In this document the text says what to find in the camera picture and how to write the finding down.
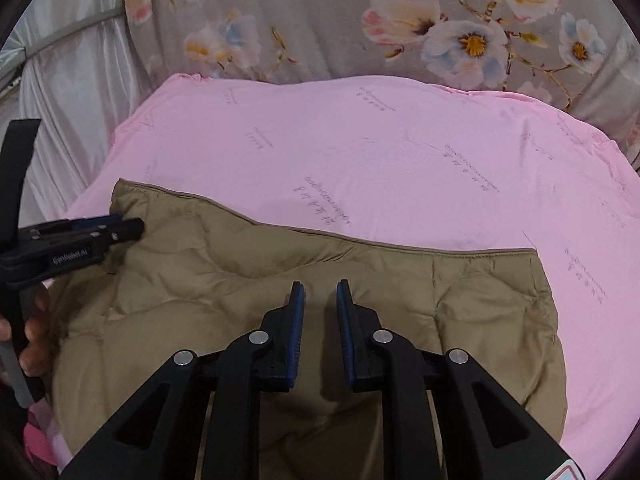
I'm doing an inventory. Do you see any person's left hand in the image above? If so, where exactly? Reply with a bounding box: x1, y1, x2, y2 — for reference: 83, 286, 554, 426
18, 285, 55, 377

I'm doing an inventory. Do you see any khaki puffer jacket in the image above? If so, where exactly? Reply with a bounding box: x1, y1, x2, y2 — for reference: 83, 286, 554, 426
50, 181, 567, 479

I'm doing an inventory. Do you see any pink bed sheet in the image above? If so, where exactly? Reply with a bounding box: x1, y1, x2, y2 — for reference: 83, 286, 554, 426
70, 75, 639, 479

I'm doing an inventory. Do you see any grey floral quilt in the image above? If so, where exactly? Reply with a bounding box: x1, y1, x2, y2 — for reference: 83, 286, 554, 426
121, 0, 640, 172

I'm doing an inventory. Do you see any silver satin curtain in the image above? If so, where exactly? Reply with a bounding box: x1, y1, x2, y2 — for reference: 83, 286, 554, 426
1, 0, 149, 226

